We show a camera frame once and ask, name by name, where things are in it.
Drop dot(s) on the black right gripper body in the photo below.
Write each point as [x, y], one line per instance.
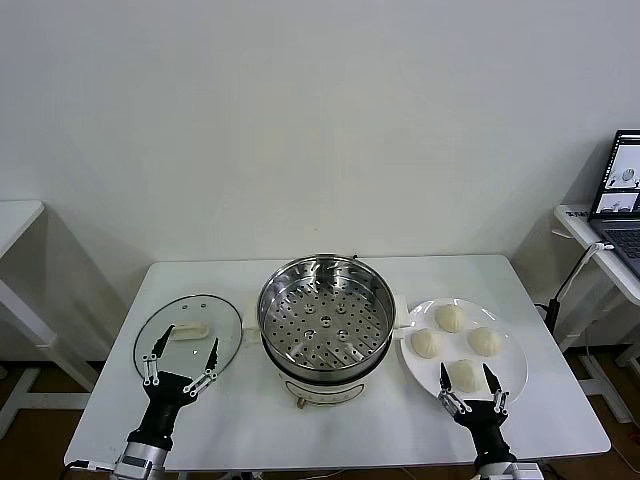
[487, 425]

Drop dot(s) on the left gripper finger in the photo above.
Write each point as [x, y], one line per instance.
[214, 352]
[162, 341]

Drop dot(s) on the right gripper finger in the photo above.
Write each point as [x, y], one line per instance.
[495, 385]
[445, 382]

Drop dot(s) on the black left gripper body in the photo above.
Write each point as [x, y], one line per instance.
[162, 400]

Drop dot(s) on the white steamed baozi bun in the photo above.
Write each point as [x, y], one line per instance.
[451, 318]
[484, 341]
[466, 375]
[426, 343]

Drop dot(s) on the glass pot lid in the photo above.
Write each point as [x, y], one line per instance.
[190, 331]

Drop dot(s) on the stainless steel steamer basket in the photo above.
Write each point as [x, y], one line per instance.
[325, 320]

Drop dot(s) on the steel steamer pot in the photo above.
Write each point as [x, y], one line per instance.
[325, 392]

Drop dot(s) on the white round plate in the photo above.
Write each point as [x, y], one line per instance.
[505, 380]

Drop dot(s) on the empty white side table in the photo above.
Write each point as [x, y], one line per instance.
[15, 220]

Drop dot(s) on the dark grey laptop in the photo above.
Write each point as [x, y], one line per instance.
[620, 175]

